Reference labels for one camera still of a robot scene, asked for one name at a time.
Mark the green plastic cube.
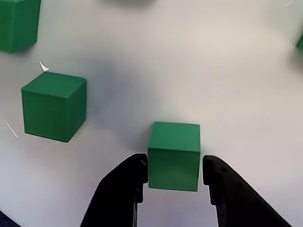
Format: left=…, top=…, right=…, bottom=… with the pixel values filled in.
left=0, top=0, right=41, bottom=54
left=147, top=122, right=201, bottom=192
left=20, top=71, right=88, bottom=143
left=295, top=34, right=303, bottom=54

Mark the white round plate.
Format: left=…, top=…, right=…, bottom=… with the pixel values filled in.
left=0, top=0, right=303, bottom=227

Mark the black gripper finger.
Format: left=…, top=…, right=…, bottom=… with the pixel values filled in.
left=202, top=155, right=293, bottom=227
left=80, top=153, right=149, bottom=227

